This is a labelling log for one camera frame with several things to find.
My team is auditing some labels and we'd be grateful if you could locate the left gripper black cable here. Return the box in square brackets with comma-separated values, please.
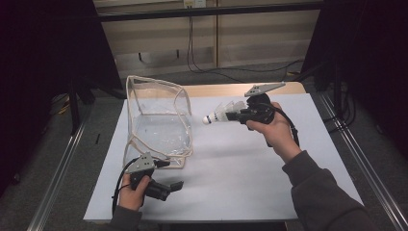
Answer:
[111, 157, 140, 216]

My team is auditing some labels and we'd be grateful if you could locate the black horizontal bar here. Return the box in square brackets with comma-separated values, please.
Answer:
[95, 1, 325, 23]

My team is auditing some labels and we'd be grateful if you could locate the person's right hand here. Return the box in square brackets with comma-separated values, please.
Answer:
[245, 101, 303, 164]

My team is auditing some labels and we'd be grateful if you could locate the dark curtain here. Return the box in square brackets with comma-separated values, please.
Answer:
[0, 0, 123, 196]
[301, 0, 408, 158]

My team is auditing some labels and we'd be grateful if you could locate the black floor cable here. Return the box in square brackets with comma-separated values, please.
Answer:
[321, 81, 358, 134]

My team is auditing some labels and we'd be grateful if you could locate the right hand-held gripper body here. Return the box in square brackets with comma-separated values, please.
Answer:
[236, 81, 287, 131]

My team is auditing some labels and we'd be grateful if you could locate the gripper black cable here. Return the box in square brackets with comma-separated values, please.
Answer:
[266, 103, 301, 148]
[111, 157, 140, 216]

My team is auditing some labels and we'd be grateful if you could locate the white table cover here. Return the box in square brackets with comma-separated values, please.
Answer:
[83, 92, 370, 223]

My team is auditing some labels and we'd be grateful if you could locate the person's left hand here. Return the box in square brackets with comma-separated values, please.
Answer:
[117, 174, 152, 212]

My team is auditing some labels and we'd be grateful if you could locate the black metal stand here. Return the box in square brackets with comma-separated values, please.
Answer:
[67, 73, 97, 136]

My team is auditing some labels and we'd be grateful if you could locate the black power cable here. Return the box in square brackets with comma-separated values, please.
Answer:
[189, 7, 306, 74]
[187, 7, 244, 84]

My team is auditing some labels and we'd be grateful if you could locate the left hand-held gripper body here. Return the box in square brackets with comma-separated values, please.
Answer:
[124, 151, 172, 206]

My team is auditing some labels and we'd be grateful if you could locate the white wall socket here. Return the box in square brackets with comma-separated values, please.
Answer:
[183, 0, 207, 9]

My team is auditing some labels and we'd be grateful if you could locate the clear plastic bag beige trim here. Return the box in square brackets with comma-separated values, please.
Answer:
[123, 74, 194, 170]

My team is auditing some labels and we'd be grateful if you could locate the metal floor rail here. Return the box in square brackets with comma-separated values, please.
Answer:
[26, 119, 89, 231]
[319, 92, 408, 231]

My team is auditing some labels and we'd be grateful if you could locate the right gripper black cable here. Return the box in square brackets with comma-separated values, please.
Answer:
[266, 103, 301, 148]

